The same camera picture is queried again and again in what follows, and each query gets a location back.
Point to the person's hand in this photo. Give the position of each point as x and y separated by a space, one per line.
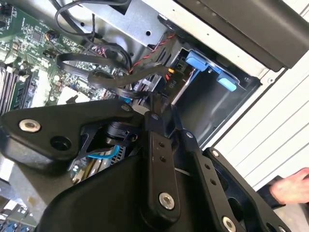
292 188

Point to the hard disk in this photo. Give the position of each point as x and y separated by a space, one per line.
196 60

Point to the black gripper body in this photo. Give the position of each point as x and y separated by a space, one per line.
108 205

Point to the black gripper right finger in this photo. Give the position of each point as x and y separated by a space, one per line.
205 169

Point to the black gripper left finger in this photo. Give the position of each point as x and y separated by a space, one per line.
48 135

